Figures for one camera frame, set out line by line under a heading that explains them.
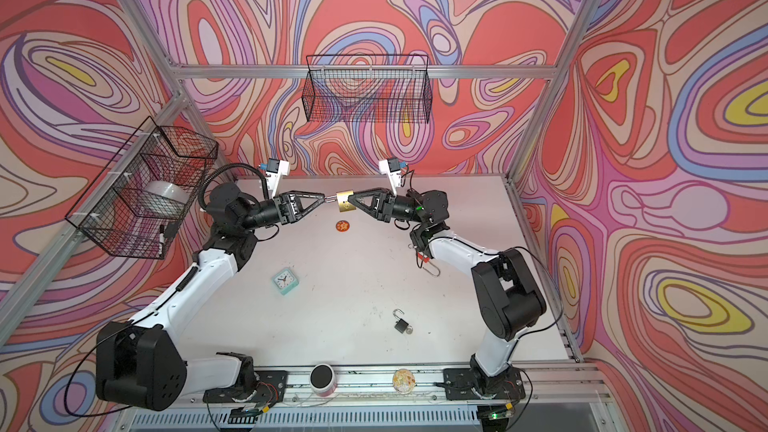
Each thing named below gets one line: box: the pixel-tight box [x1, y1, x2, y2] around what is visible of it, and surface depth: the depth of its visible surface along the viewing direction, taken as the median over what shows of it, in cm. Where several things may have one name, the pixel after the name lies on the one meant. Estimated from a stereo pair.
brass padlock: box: [324, 190, 356, 213], surface depth 68 cm
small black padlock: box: [392, 308, 409, 334], surface depth 85 cm
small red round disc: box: [335, 220, 351, 233], surface depth 107 cm
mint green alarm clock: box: [272, 268, 299, 295], surface depth 91 cm
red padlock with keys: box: [416, 252, 441, 277], surface depth 97 cm
